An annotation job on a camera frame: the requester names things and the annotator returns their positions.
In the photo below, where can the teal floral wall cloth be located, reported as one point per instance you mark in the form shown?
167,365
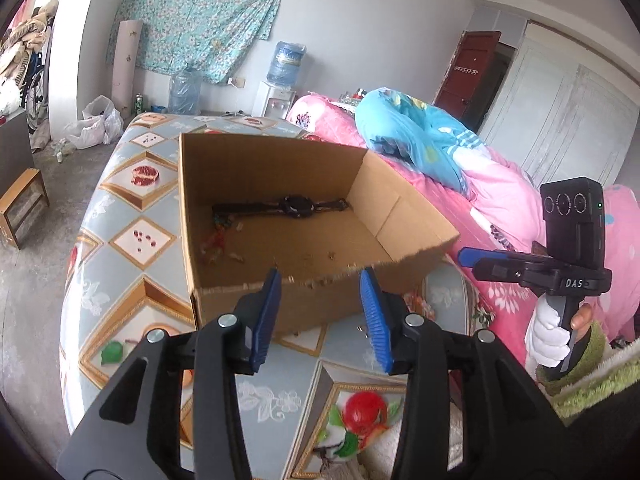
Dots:
200,15

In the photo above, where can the pile of clothes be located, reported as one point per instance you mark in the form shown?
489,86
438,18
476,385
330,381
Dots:
27,35

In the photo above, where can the wheelchair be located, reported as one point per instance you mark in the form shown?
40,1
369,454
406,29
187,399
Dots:
35,95

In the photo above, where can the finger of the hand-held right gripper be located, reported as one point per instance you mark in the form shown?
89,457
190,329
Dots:
467,255

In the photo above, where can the wooden stool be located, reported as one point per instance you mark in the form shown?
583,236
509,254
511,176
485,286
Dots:
22,185

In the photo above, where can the rolled pink mat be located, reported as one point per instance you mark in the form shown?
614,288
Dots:
126,60

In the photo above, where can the black wristwatch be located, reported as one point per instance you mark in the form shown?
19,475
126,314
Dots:
297,206

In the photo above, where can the dark grey cabinet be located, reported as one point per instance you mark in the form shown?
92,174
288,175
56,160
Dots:
12,150

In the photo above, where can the person's right forearm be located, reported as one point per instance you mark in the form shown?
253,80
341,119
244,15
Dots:
595,370

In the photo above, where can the brown cardboard box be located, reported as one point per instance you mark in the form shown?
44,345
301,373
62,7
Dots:
300,180

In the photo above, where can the white plastic bag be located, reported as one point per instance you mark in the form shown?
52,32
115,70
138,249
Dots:
95,127

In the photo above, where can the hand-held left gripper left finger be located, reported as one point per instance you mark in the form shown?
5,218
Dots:
262,320

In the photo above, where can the green can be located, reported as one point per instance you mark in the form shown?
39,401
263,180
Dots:
139,104

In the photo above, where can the fruit print tablecloth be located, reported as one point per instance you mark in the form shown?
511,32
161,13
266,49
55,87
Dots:
100,265

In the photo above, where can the dark red door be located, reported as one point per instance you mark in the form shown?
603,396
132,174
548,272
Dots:
465,80

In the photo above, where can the white wardrobe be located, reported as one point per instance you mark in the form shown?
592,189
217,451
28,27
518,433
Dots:
565,110

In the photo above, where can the blue water jug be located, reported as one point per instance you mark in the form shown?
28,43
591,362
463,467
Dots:
287,62

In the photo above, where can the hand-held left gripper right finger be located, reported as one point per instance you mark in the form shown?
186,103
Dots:
375,320

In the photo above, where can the person's right hand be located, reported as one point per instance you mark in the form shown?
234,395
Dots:
545,340

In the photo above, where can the clear empty water jug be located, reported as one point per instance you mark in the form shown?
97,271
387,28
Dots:
185,92

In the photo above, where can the blue quilt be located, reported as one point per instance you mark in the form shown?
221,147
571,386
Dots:
415,135

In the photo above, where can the white water dispenser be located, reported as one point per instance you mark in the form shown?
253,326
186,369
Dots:
272,102

